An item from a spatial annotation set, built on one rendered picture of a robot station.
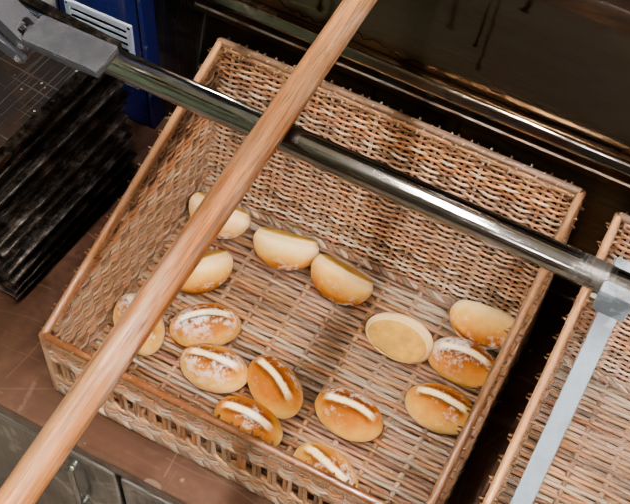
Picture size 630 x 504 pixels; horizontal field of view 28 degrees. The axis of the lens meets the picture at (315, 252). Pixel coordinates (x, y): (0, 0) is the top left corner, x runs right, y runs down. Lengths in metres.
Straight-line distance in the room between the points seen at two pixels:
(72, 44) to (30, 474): 0.34
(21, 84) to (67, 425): 0.75
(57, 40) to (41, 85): 0.72
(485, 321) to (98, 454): 0.56
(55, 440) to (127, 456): 0.68
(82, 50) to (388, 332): 0.87
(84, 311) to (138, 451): 0.20
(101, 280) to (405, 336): 0.42
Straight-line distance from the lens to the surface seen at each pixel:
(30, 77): 1.72
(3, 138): 1.66
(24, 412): 1.77
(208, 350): 1.72
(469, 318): 1.76
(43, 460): 1.04
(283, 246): 1.80
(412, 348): 1.74
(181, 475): 1.71
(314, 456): 1.65
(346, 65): 1.73
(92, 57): 0.98
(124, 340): 1.08
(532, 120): 1.58
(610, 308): 1.20
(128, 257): 1.78
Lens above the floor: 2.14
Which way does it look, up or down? 56 degrees down
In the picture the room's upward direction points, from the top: 3 degrees clockwise
